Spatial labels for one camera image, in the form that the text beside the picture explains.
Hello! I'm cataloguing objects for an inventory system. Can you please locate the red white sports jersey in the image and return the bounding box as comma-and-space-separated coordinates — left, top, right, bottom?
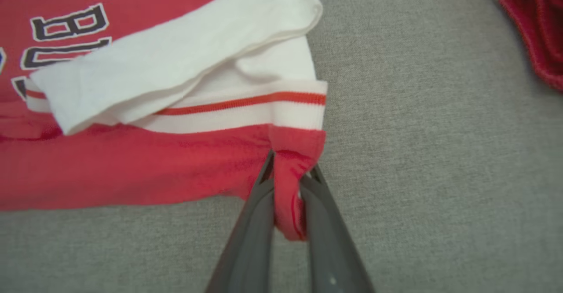
0, 0, 329, 242

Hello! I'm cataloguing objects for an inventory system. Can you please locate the grey fabric sofa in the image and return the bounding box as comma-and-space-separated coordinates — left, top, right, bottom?
0, 0, 563, 293

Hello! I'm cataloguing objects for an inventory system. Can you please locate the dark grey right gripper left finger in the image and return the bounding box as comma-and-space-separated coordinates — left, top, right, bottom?
205, 150, 276, 293

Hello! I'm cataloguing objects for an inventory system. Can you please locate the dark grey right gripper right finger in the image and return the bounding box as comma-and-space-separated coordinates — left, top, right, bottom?
299, 163, 376, 293

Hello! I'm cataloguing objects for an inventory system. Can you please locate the red knit garment white trim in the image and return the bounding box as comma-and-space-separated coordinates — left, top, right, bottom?
494, 0, 563, 92

